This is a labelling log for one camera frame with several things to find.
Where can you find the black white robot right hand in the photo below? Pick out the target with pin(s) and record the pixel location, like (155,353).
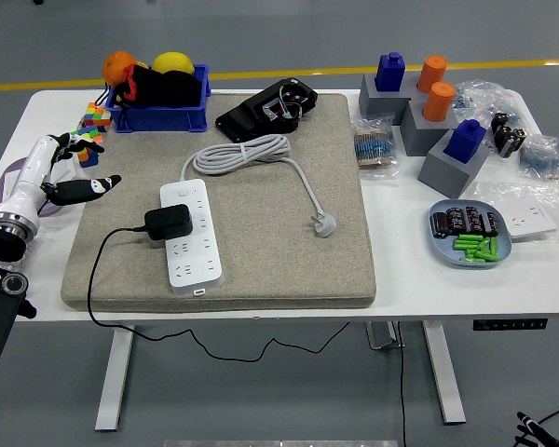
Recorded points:
(538,433)

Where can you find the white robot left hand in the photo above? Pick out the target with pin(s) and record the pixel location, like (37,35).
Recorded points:
(28,177)

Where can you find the black plug adapter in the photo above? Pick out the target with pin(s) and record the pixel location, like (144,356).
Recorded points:
(167,222)

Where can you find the white power strip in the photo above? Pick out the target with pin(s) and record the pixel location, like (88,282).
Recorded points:
(195,265)

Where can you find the colourful puzzle cube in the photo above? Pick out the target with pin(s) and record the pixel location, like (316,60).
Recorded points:
(97,116)
(92,135)

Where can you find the black table control panel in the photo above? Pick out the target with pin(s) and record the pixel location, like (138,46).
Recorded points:
(510,324)

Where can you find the white table leg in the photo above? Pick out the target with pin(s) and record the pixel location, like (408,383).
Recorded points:
(116,372)
(442,372)

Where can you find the orange fruit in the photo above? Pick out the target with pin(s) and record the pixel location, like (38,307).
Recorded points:
(116,67)

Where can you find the blue plastic bin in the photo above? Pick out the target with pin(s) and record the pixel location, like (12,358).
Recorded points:
(158,118)

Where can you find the green battery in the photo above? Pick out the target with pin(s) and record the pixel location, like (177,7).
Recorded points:
(494,247)
(465,244)
(474,260)
(483,246)
(468,238)
(473,253)

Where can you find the yellow fruit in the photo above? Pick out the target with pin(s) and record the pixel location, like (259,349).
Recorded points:
(172,61)

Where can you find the blue-grey plate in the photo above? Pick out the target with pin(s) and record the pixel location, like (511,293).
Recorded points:
(447,253)

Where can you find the dark cylindrical capacitor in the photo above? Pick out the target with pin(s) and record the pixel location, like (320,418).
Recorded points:
(440,224)
(473,219)
(490,222)
(456,220)

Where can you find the clear plastic bag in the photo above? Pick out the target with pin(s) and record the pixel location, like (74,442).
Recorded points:
(494,195)

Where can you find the grey-brown mat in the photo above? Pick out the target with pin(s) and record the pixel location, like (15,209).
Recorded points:
(270,261)

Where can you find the bag of resistors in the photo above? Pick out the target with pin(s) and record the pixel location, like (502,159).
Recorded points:
(540,158)
(375,149)
(484,100)

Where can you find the bag of black capacitors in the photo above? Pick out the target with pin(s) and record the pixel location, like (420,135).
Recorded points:
(508,135)

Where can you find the blue square peg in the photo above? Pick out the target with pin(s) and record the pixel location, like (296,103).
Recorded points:
(466,142)
(390,72)

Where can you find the orange cylinder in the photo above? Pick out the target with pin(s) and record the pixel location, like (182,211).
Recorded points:
(439,100)
(432,72)

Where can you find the metal bracket under table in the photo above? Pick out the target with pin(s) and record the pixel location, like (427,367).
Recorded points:
(382,335)

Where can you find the white wall socket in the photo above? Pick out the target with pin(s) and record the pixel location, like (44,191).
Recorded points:
(531,221)

